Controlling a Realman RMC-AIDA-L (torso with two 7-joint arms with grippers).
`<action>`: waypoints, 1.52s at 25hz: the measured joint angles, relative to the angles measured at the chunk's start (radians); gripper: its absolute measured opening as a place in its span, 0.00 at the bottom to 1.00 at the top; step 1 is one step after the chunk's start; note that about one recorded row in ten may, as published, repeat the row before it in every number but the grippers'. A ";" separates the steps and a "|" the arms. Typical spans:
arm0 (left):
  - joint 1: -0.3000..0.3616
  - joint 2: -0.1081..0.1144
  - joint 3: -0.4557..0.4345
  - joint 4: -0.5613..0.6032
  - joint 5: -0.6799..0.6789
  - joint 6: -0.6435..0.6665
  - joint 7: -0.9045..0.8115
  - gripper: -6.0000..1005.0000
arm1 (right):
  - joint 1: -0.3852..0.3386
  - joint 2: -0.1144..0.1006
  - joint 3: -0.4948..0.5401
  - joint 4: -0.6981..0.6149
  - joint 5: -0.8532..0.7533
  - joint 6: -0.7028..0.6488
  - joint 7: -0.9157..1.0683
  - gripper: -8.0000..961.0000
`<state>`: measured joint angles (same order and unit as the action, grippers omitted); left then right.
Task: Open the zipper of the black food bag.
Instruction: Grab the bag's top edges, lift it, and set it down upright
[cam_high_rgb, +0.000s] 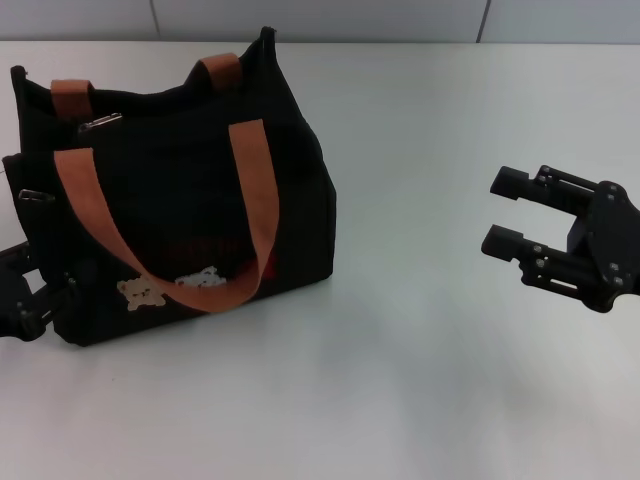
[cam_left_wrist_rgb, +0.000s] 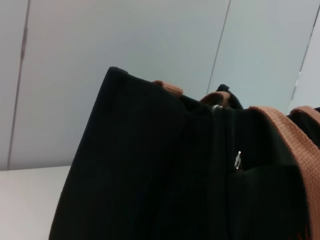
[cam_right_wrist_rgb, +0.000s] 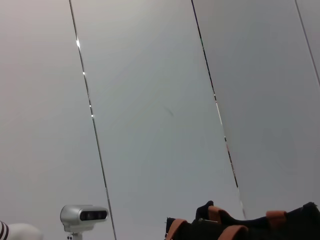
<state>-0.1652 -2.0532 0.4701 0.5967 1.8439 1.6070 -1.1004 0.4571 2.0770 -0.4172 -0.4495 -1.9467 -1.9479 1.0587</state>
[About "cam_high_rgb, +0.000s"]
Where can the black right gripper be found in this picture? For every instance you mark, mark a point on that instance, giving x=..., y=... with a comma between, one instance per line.
x=617, y=240

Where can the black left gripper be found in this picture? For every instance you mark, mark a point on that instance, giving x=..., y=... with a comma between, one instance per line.
x=15, y=315

